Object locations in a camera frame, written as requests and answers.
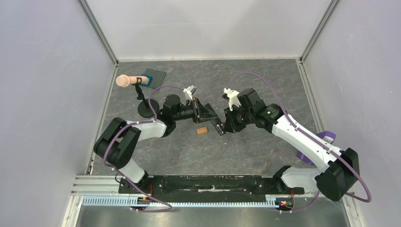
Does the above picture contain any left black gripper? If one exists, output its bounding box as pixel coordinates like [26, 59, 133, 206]
[173, 97, 218, 124]

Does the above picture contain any black remote control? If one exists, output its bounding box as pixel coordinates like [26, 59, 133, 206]
[210, 117, 226, 136]

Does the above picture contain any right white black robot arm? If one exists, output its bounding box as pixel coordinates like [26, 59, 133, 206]
[223, 88, 359, 201]

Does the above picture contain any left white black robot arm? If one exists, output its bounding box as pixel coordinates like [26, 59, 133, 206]
[93, 95, 221, 193]

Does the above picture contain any small wooden rectangular block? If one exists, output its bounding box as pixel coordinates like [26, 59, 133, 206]
[196, 127, 208, 135]

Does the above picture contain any blue square block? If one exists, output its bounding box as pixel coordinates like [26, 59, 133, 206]
[139, 74, 153, 87]

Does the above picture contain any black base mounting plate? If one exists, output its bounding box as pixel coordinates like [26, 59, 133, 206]
[137, 166, 305, 203]

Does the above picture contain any beige wooden peg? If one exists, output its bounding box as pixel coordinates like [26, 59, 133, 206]
[115, 74, 142, 87]

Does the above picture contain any purple plastic holder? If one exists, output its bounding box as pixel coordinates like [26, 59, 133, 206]
[296, 131, 336, 166]

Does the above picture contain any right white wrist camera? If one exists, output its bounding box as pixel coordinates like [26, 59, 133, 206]
[223, 87, 241, 112]

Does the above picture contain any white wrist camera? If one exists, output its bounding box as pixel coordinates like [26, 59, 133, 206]
[183, 85, 196, 101]
[223, 87, 241, 112]

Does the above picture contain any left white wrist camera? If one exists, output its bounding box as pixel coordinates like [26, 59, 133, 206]
[183, 85, 196, 101]

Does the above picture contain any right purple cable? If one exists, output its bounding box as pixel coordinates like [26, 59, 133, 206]
[227, 72, 372, 203]

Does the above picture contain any purple cable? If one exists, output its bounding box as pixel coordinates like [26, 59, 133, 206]
[227, 72, 372, 203]
[103, 86, 185, 213]

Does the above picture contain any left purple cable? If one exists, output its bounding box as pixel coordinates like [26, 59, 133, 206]
[103, 86, 185, 213]

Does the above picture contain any grey studded base plate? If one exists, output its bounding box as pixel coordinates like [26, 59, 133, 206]
[144, 69, 167, 89]

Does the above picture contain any white slotted cable duct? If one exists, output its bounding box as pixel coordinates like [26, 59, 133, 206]
[82, 196, 279, 208]

